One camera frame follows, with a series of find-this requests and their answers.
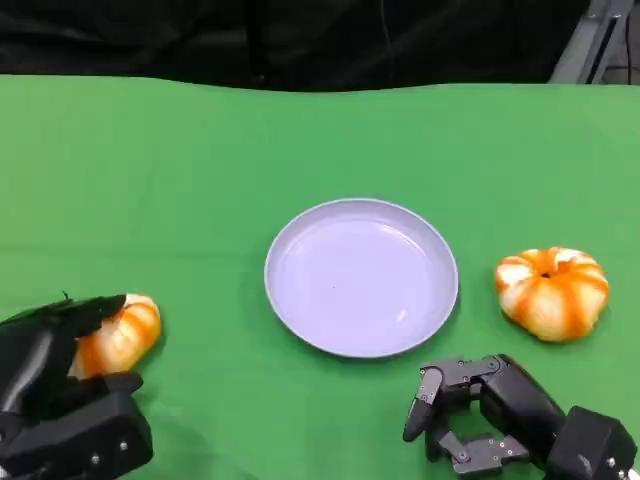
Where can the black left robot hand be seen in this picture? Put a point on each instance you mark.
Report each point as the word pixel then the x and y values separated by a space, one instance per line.
pixel 35 360

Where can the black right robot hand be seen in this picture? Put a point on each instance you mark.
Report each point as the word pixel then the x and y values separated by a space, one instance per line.
pixel 520 400

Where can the orange and white bread roll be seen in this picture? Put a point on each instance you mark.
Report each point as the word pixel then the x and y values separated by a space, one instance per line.
pixel 125 335
pixel 550 300

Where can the lilac plate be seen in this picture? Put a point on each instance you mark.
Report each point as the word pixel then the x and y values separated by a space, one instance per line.
pixel 360 280

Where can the black backdrop cloth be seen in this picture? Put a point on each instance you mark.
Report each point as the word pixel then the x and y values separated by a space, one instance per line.
pixel 200 40

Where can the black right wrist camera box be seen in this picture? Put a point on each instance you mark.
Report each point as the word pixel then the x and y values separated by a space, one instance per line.
pixel 590 445

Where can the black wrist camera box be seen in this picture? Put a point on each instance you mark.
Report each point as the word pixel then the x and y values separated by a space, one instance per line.
pixel 590 445
pixel 90 440

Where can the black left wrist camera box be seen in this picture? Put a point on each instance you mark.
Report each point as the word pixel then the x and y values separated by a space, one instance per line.
pixel 90 440

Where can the grey metal frame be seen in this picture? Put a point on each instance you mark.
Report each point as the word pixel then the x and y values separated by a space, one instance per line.
pixel 582 45

